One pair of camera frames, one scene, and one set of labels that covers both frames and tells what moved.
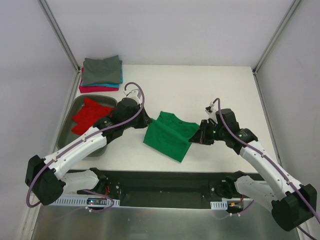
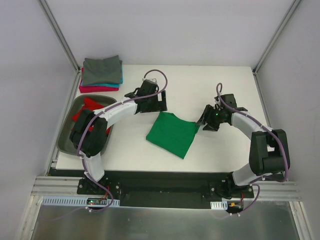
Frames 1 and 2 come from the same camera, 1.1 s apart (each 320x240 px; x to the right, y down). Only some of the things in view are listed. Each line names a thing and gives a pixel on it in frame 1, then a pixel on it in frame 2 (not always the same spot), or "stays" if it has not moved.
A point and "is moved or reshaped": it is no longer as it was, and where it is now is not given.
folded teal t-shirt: x=112 y=85 stays
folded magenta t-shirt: x=88 y=89 stays
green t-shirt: x=169 y=136 is moved or reshaped
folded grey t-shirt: x=96 y=70 stays
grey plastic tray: x=66 y=134 stays
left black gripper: x=142 y=119 -> x=158 y=105
